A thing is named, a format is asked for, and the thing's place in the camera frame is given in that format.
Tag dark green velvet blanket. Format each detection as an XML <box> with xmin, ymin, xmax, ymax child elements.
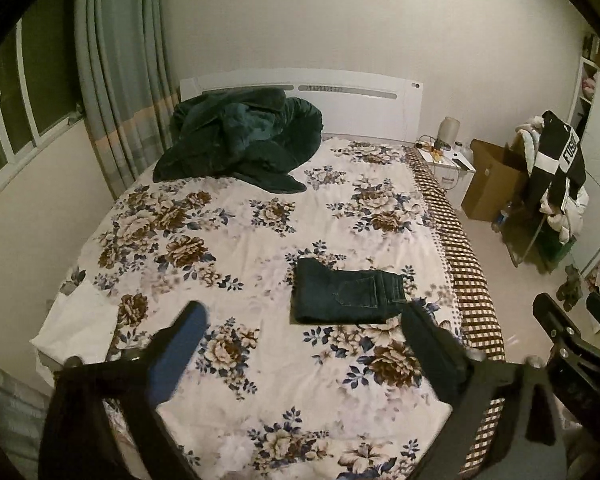
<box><xmin>152</xmin><ymin>87</ymin><xmax>324</xmax><ymax>194</ymax></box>

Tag black white jacket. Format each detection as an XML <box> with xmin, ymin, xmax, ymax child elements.
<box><xmin>521</xmin><ymin>110</ymin><xmax>586</xmax><ymax>210</ymax></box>

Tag dark blue denim pants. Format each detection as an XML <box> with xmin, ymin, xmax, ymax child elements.
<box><xmin>291</xmin><ymin>258</ymin><xmax>407</xmax><ymax>325</ymax></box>

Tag brown cardboard box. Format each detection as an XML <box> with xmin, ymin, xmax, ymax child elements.
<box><xmin>462</xmin><ymin>139</ymin><xmax>528</xmax><ymax>222</ymax></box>

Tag white bed headboard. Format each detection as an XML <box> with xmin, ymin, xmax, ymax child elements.
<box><xmin>180</xmin><ymin>68</ymin><xmax>424</xmax><ymax>142</ymax></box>

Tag white wardrobe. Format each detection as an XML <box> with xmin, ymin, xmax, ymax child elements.
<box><xmin>568</xmin><ymin>32</ymin><xmax>600</xmax><ymax>275</ymax></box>

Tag grey striped curtain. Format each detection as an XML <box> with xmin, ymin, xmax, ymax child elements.
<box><xmin>74</xmin><ymin>0</ymin><xmax>178</xmax><ymax>196</ymax></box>

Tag white cloth on bed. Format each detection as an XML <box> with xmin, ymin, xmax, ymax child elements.
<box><xmin>30</xmin><ymin>280</ymin><xmax>118</xmax><ymax>364</ymax></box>

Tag floral white bed blanket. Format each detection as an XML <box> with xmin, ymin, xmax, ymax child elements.
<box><xmin>61</xmin><ymin>139</ymin><xmax>460</xmax><ymax>479</ymax></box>

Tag green storage bin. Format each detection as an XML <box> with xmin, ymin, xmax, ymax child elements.
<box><xmin>532</xmin><ymin>218</ymin><xmax>577</xmax><ymax>271</ymax></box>

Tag white bedside table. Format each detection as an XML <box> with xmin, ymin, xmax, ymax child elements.
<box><xmin>415</xmin><ymin>142</ymin><xmax>476</xmax><ymax>210</ymax></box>

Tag white humidifier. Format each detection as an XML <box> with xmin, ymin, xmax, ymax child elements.
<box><xmin>434</xmin><ymin>116</ymin><xmax>460</xmax><ymax>150</ymax></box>

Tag white puffy coat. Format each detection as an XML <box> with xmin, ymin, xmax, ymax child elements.
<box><xmin>515</xmin><ymin>115</ymin><xmax>588</xmax><ymax>243</ymax></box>

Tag white framed window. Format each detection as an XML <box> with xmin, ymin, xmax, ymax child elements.
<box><xmin>0</xmin><ymin>0</ymin><xmax>82</xmax><ymax>177</ymax></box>

